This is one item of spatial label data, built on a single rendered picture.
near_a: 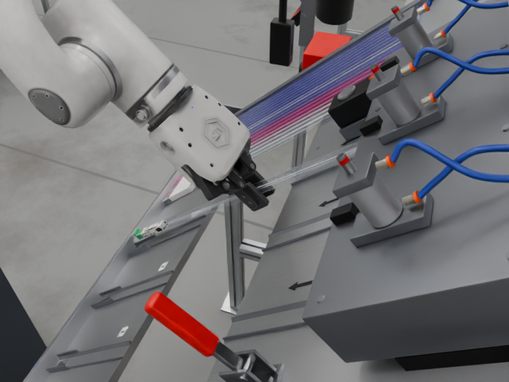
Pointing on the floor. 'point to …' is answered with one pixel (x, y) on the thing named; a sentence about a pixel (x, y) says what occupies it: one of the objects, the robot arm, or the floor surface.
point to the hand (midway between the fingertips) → (254, 190)
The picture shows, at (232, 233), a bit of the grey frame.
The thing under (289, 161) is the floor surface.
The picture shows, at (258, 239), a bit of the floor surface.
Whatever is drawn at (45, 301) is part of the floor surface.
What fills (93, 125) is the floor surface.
